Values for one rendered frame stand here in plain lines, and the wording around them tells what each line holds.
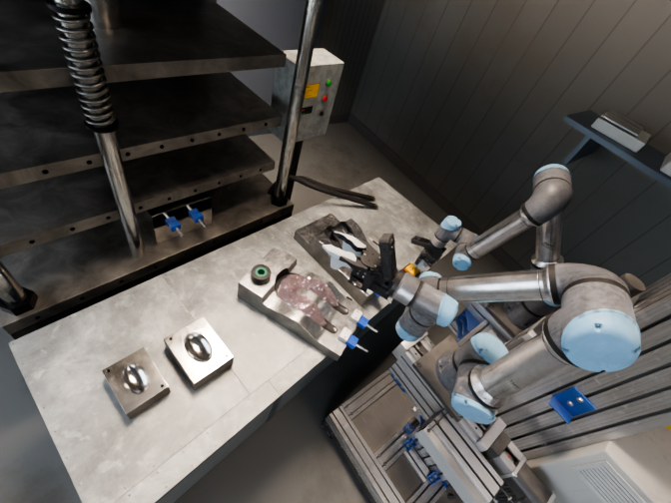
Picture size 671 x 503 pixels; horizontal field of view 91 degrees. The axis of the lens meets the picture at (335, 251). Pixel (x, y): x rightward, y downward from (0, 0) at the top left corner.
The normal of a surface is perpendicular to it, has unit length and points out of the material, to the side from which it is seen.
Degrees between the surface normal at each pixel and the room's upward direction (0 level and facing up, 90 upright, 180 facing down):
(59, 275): 0
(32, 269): 0
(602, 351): 82
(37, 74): 90
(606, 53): 90
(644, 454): 0
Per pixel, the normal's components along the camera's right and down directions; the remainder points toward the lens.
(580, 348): -0.40, 0.50
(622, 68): -0.77, 0.32
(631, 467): 0.26, -0.63
